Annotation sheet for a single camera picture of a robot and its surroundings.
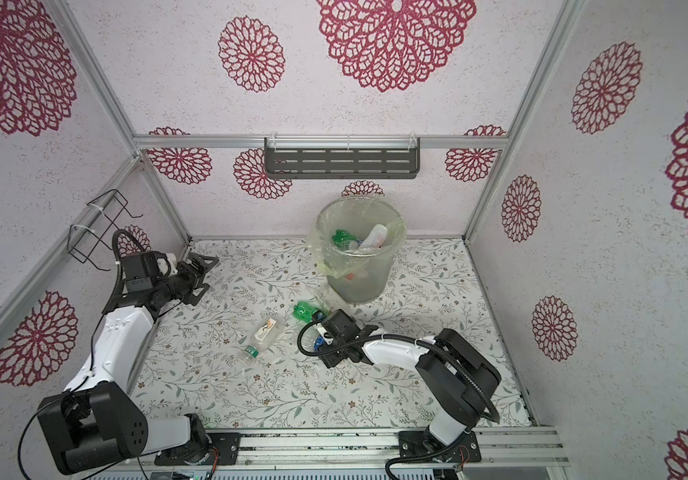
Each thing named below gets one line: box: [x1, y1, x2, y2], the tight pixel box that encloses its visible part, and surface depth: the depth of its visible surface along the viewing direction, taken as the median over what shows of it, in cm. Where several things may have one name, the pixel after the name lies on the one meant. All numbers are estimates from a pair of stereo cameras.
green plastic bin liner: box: [306, 197, 407, 278], surface depth 96 cm
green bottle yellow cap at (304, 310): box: [293, 300, 329, 323], surface depth 99 cm
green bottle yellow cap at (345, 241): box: [332, 229, 362, 251], surface depth 99 cm
